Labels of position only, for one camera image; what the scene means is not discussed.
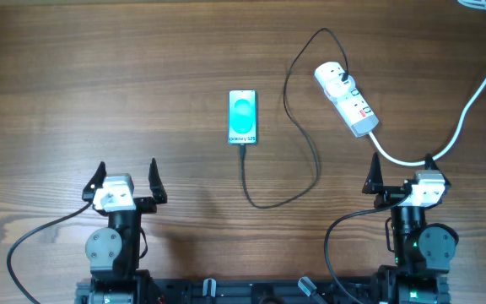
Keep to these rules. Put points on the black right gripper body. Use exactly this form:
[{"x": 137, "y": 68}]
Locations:
[{"x": 390, "y": 197}]

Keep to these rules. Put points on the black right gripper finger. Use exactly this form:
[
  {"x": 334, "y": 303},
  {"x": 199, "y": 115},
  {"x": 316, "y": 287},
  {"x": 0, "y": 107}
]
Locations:
[
  {"x": 374, "y": 181},
  {"x": 429, "y": 164}
]

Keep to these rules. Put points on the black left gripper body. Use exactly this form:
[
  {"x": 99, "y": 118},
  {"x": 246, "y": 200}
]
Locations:
[{"x": 144, "y": 205}]

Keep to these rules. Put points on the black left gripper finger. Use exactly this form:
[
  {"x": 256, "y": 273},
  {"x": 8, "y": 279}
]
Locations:
[
  {"x": 94, "y": 183},
  {"x": 156, "y": 186}
]

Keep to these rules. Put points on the white power extension strip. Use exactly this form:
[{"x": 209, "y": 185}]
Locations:
[{"x": 354, "y": 110}]

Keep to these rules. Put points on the blue Galaxy smartphone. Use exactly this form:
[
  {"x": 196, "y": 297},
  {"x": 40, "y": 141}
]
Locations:
[{"x": 242, "y": 117}]

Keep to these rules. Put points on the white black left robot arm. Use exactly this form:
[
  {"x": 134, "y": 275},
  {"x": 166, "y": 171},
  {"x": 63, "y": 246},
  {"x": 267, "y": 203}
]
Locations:
[{"x": 113, "y": 252}]

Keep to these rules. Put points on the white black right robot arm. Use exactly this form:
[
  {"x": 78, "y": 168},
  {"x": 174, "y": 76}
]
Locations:
[{"x": 422, "y": 251}]

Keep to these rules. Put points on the white USB charger plug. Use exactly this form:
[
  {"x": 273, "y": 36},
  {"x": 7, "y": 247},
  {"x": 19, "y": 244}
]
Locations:
[{"x": 337, "y": 89}]

